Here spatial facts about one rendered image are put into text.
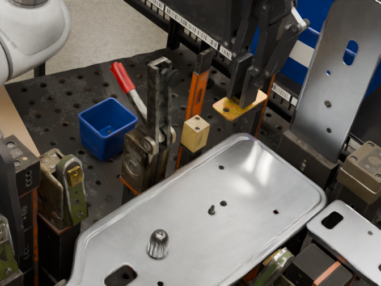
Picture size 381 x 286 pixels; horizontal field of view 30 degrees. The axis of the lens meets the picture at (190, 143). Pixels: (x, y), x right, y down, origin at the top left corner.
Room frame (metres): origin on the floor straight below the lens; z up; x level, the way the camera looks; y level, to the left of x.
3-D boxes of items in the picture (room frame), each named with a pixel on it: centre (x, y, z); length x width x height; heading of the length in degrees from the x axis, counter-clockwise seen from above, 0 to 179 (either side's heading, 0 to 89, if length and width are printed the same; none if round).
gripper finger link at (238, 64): (0.78, -0.05, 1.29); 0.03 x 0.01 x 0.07; 143
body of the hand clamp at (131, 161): (0.87, 0.07, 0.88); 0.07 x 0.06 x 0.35; 53
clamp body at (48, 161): (0.75, 0.20, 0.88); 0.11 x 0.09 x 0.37; 53
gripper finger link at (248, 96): (0.77, -0.07, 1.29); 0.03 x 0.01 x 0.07; 143
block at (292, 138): (0.98, -0.23, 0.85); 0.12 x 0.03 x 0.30; 53
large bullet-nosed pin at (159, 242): (0.68, 0.02, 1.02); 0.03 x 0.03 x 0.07
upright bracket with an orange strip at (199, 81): (0.95, 0.01, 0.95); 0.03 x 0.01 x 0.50; 143
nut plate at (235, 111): (0.78, -0.06, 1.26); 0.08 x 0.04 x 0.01; 143
